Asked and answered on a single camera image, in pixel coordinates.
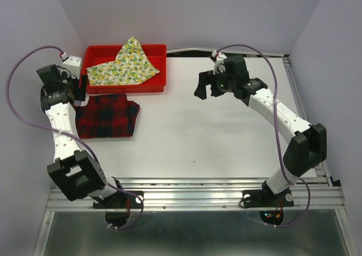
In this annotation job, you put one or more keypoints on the aluminium right side rail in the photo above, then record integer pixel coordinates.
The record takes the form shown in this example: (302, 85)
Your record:
(321, 170)

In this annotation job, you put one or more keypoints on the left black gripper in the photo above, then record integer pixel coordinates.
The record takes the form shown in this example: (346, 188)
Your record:
(81, 93)

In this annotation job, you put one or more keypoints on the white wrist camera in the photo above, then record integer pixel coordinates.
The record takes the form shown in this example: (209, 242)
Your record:
(73, 64)
(218, 59)

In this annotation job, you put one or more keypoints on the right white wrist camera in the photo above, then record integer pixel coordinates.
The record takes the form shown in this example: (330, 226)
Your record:
(218, 59)

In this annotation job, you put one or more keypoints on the red plastic bin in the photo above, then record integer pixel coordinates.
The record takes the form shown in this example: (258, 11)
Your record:
(98, 54)

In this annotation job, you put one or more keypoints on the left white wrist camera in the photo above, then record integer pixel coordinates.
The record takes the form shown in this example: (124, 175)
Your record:
(73, 64)

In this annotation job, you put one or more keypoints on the lemon print skirt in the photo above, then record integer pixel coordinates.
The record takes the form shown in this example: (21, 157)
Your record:
(130, 67)

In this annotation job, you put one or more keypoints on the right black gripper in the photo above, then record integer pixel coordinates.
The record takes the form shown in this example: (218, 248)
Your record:
(206, 78)

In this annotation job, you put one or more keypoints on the red navy plaid skirt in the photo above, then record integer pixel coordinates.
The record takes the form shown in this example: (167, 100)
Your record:
(107, 116)

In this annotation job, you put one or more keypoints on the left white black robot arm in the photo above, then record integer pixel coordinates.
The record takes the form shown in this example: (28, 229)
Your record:
(74, 170)

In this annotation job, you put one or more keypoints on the aluminium front rail frame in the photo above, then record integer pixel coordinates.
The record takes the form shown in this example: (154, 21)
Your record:
(198, 217)

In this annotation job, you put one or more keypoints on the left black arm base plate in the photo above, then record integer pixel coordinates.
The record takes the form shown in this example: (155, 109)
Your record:
(135, 200)

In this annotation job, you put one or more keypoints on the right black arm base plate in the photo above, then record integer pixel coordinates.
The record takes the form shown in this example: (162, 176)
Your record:
(266, 199)

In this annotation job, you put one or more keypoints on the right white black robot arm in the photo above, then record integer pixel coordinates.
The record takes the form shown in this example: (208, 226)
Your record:
(307, 143)

